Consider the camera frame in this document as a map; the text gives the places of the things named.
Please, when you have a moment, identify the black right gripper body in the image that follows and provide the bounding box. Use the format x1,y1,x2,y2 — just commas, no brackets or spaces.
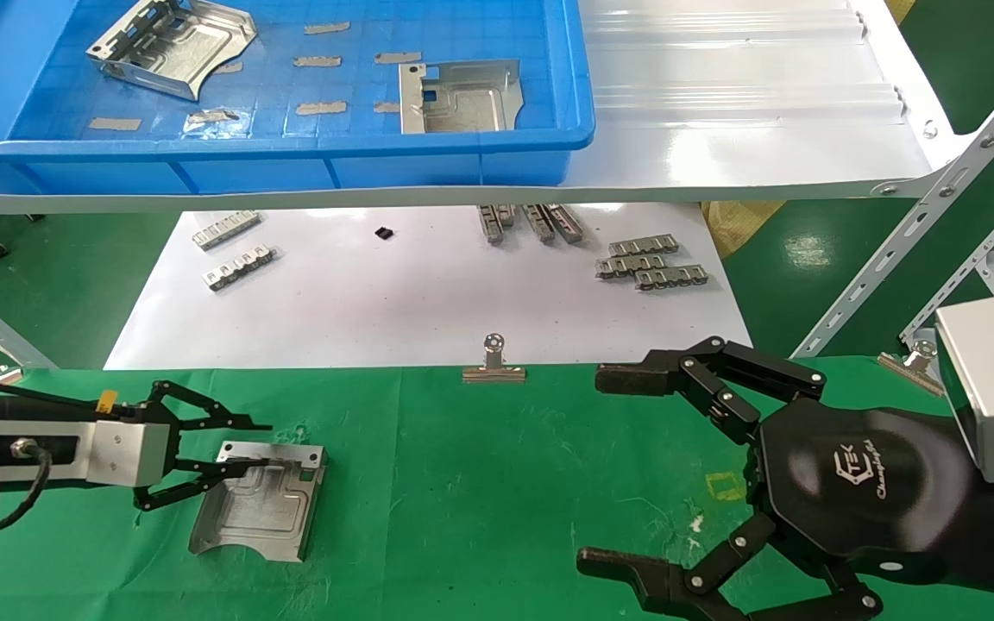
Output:
745,398,981,583

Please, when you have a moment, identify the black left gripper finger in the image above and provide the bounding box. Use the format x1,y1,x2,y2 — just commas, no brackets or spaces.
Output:
133,457,272,512
145,379,274,434

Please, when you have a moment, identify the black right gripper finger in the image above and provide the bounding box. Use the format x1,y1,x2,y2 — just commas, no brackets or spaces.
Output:
576,513,884,621
595,336,827,445

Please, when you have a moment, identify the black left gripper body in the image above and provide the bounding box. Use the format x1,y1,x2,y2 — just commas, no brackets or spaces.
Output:
83,398,178,493

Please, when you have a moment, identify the sheet metal plate with flange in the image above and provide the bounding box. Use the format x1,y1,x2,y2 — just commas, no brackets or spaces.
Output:
188,440,328,564

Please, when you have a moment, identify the yellow woven sack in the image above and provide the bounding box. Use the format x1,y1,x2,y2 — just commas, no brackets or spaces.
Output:
701,202,785,260

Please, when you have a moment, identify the white board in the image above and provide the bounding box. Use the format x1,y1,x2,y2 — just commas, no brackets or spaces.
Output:
104,203,753,372

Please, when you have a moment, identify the blue plastic tray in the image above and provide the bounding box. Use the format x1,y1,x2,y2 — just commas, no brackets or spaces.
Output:
0,0,596,196

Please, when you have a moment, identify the white metal shelf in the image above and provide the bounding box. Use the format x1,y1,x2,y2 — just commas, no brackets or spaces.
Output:
0,0,974,216

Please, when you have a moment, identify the crumpled clear tape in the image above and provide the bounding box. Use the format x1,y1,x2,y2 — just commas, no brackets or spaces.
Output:
184,107,241,135

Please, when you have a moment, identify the flat embossed sheet metal plate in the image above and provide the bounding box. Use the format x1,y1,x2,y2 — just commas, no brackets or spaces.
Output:
399,59,523,135

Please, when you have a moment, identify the thin black cable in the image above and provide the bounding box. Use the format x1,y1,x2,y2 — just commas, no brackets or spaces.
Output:
0,374,105,411

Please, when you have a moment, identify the white perforated frame bar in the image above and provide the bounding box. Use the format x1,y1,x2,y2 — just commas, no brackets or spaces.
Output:
794,43,994,360
897,168,994,346

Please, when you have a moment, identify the folded sheet metal bracket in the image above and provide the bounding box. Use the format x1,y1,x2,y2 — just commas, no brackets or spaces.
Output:
87,0,258,101

